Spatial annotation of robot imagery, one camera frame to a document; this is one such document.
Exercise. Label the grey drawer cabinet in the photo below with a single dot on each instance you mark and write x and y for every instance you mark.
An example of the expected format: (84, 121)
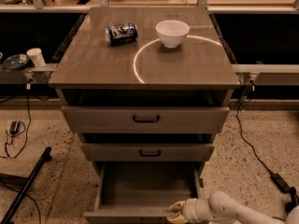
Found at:
(144, 72)

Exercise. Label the black power adapter left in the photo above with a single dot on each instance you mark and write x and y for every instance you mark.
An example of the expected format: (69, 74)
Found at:
(14, 127)

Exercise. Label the grey drawer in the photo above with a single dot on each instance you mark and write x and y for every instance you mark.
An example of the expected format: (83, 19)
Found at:
(147, 152)
(95, 119)
(141, 192)

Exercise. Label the white bowl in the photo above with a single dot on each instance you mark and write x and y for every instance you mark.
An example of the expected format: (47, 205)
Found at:
(171, 32)

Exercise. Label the black pole on floor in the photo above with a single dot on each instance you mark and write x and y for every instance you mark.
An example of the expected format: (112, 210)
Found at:
(22, 193)

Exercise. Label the white paper cup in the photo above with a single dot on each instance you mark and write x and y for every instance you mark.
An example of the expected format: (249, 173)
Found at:
(36, 57)

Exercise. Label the dark blue plate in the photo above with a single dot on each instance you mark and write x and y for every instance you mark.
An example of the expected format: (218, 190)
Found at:
(16, 62)

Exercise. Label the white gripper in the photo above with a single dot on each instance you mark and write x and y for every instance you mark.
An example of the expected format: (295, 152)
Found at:
(189, 210)

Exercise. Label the blue soda can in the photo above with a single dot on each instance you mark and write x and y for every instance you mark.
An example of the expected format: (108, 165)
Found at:
(121, 33)

